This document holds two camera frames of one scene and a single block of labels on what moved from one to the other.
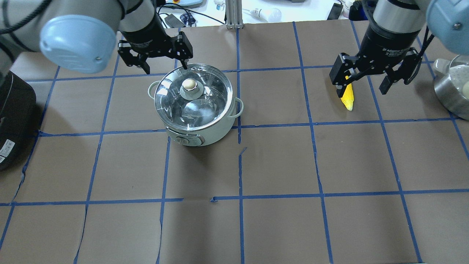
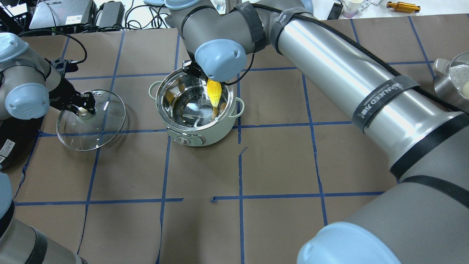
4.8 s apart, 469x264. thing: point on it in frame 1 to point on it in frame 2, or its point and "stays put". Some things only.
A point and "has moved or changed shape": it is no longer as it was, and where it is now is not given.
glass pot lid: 199,98 to 92,131
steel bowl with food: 451,85 stays put
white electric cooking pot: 197,106 stays put
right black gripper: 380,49 to 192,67
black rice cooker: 18,120 stays put
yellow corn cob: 348,98 has moved or changed shape
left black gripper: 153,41 to 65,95
